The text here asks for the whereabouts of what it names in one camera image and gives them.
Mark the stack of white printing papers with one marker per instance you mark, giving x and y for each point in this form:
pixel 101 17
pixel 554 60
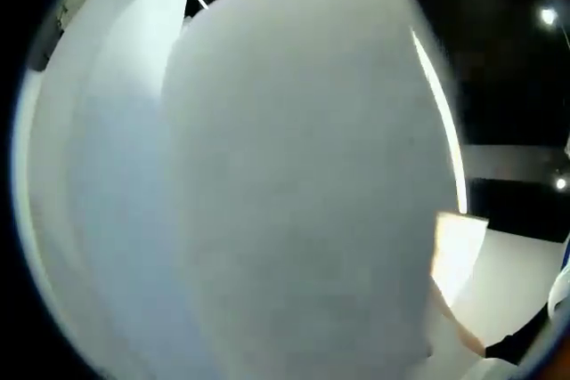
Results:
pixel 267 175

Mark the straight ceiling light strip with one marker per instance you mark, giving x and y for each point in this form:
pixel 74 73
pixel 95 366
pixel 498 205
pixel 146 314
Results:
pixel 447 117

